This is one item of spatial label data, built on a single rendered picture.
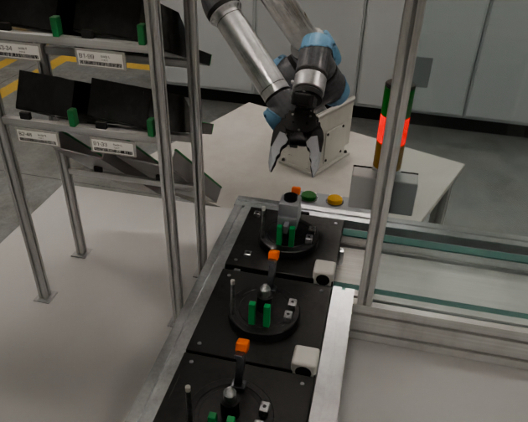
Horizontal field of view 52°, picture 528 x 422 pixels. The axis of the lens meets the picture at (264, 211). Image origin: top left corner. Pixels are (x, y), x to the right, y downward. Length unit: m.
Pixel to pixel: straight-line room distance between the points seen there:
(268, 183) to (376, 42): 2.59
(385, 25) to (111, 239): 3.03
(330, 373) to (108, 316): 0.52
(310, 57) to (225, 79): 3.21
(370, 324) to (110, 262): 0.66
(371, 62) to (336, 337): 3.30
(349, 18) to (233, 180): 2.59
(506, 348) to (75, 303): 0.93
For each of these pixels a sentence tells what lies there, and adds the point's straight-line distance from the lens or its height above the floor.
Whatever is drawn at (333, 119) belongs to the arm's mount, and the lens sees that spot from 1.76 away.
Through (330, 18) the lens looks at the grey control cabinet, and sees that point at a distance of 4.16.
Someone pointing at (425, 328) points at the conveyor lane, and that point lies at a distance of 1.19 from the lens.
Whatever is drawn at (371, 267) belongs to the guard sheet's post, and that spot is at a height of 1.05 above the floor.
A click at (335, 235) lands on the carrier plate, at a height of 0.97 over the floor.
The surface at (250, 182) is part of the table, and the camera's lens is 1.72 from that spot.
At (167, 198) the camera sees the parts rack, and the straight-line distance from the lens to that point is 1.04.
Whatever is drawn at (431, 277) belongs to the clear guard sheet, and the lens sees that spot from 1.12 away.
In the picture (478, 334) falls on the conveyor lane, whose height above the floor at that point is 0.93.
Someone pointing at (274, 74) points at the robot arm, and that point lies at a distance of 1.42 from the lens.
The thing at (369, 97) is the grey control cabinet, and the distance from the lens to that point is 4.30.
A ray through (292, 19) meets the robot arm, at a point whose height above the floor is 1.33.
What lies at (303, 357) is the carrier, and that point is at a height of 0.99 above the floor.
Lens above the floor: 1.73
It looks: 33 degrees down
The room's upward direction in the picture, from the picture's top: 2 degrees clockwise
